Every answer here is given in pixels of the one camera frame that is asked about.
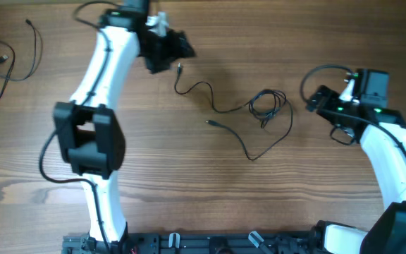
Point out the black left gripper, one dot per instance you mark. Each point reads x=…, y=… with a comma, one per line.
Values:
x=175, y=51

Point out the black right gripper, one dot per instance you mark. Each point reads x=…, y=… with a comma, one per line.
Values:
x=331, y=97

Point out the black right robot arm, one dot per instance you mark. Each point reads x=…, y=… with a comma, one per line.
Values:
x=361, y=112

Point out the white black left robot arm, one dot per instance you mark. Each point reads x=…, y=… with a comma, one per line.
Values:
x=90, y=138

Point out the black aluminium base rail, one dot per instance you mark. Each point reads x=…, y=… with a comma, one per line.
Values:
x=253, y=242

